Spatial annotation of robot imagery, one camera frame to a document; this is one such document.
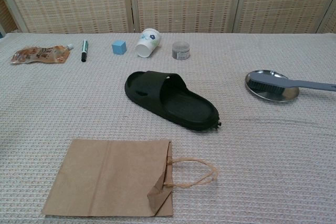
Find small clear lidded jar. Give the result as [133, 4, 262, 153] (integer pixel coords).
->
[172, 41, 191, 60]

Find green black marker pen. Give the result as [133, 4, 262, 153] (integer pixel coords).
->
[80, 39, 89, 63]

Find round stainless steel plate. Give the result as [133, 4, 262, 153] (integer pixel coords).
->
[245, 69, 300, 103]

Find orange spout pouch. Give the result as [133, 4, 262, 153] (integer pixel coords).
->
[10, 43, 75, 65]

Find white woven tablecloth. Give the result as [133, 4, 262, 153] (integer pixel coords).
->
[0, 32, 336, 224]

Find brown paper bag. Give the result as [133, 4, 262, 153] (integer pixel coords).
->
[41, 139, 219, 216]

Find grey brush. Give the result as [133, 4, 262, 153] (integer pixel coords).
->
[247, 72, 336, 93]

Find light blue cube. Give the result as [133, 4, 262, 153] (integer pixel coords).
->
[111, 40, 128, 56]

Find white floral paper cup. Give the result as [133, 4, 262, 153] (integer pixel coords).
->
[134, 28, 161, 59]

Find black foam slipper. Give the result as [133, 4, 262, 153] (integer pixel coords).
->
[124, 70, 223, 132]

